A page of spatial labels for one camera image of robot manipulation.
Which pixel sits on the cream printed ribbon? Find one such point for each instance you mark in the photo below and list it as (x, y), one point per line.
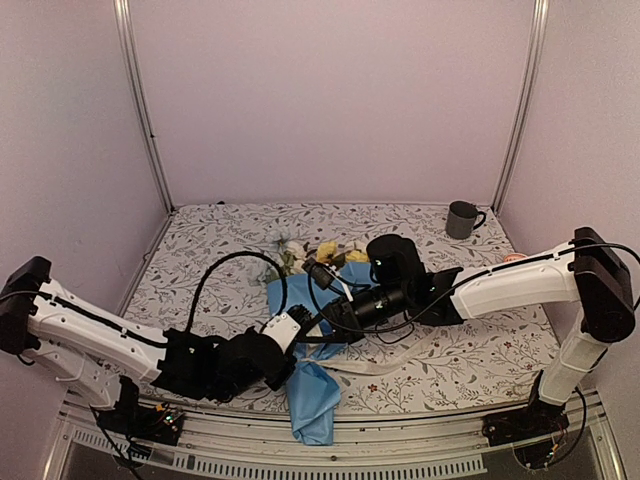
(368, 368)

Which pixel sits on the front aluminium rail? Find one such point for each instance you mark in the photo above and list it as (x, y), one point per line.
(221, 443)

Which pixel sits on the blue hydrangea stem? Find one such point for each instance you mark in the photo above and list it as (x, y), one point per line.
(277, 242)

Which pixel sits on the aluminium frame post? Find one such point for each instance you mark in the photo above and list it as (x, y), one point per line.
(531, 69)
(124, 26)

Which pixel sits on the orange patterned bowl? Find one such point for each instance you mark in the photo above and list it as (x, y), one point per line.
(514, 257)

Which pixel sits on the blue wrapping paper sheet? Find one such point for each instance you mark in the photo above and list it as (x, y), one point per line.
(312, 393)

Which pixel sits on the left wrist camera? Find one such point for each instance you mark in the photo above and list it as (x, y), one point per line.
(283, 328)

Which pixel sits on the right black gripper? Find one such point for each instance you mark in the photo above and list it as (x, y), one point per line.
(332, 311)

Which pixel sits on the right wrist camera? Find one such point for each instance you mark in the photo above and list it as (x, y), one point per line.
(321, 277)

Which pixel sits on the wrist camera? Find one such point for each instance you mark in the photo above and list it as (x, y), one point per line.
(283, 328)
(321, 277)

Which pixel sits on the left aluminium frame post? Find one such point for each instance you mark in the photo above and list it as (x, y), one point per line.
(124, 26)

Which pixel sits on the right aluminium frame post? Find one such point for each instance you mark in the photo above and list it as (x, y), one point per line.
(531, 69)

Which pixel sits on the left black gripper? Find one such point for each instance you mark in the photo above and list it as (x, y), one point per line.
(277, 382)

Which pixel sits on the grey metal mug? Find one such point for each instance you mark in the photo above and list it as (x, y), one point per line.
(463, 218)

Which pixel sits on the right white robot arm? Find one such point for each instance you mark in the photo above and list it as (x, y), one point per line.
(583, 287)

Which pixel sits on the yellow flower stem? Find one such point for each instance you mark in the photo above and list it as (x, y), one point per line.
(333, 253)

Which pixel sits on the floral patterned table mat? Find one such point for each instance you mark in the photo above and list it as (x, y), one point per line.
(198, 277)

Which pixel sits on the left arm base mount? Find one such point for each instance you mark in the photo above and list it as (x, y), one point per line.
(161, 425)

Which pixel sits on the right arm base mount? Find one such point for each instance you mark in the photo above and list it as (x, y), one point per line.
(524, 424)

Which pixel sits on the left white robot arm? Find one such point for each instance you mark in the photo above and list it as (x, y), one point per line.
(96, 353)

